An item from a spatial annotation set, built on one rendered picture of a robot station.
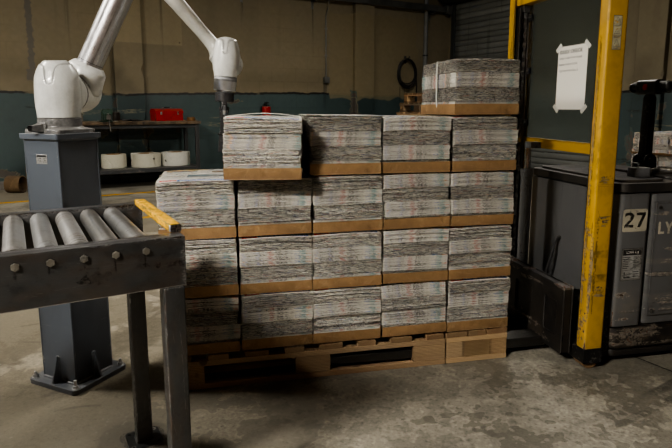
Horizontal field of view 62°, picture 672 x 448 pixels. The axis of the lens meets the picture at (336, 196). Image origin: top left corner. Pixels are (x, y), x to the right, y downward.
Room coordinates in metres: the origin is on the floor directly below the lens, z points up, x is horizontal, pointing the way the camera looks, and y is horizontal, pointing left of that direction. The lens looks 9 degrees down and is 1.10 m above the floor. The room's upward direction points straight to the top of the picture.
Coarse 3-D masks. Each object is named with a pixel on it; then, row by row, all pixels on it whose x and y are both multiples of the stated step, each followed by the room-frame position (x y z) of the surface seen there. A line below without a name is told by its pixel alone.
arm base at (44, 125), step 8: (40, 120) 2.11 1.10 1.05; (48, 120) 2.10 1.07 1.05; (56, 120) 2.10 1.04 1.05; (64, 120) 2.11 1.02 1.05; (72, 120) 2.13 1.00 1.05; (80, 120) 2.18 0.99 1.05; (32, 128) 2.05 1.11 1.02; (40, 128) 2.08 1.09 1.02; (48, 128) 2.09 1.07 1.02; (56, 128) 2.08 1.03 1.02; (64, 128) 2.10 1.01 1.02; (72, 128) 2.13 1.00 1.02; (80, 128) 2.16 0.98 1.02; (88, 128) 2.19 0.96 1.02
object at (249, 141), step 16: (224, 128) 2.02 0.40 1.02; (240, 128) 2.03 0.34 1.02; (256, 128) 2.03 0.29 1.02; (272, 128) 2.03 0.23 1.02; (288, 128) 2.04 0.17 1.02; (224, 144) 2.03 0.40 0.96; (240, 144) 2.03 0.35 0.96; (256, 144) 2.04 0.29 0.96; (272, 144) 2.04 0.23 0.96; (288, 144) 2.05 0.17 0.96; (224, 160) 2.03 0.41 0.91; (240, 160) 2.04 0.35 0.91; (256, 160) 2.04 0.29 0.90; (272, 160) 2.05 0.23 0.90; (288, 160) 2.05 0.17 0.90
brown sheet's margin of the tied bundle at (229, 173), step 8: (224, 168) 2.02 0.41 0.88; (232, 168) 2.03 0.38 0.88; (240, 168) 2.03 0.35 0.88; (248, 168) 2.03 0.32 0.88; (256, 168) 2.03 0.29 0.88; (264, 168) 2.04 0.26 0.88; (272, 168) 2.04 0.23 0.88; (280, 168) 2.04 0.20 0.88; (288, 168) 2.04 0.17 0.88; (296, 168) 2.05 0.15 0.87; (224, 176) 2.03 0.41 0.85; (232, 176) 2.03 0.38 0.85; (240, 176) 2.03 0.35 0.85; (248, 176) 2.03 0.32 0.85; (256, 176) 2.04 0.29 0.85; (264, 176) 2.04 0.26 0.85; (272, 176) 2.04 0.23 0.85; (280, 176) 2.04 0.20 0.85; (288, 176) 2.05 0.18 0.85; (296, 176) 2.05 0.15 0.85
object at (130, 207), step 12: (108, 204) 1.71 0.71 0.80; (120, 204) 1.71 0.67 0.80; (132, 204) 1.71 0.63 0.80; (0, 216) 1.53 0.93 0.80; (24, 216) 1.56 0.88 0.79; (48, 216) 1.59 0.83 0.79; (132, 216) 1.70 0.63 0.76; (0, 228) 1.53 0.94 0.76; (24, 228) 1.55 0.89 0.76; (84, 228) 1.63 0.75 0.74; (0, 240) 1.52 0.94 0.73; (60, 240) 1.60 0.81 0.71
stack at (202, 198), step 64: (192, 192) 2.05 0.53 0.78; (256, 192) 2.11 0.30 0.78; (320, 192) 2.16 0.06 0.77; (384, 192) 2.22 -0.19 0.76; (448, 192) 2.28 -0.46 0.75; (192, 256) 2.05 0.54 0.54; (256, 256) 2.10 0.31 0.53; (320, 256) 2.15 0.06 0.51; (384, 256) 2.22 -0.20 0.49; (192, 320) 2.06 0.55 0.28; (256, 320) 2.11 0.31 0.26; (320, 320) 2.16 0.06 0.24; (384, 320) 2.22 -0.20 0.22; (192, 384) 2.05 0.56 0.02
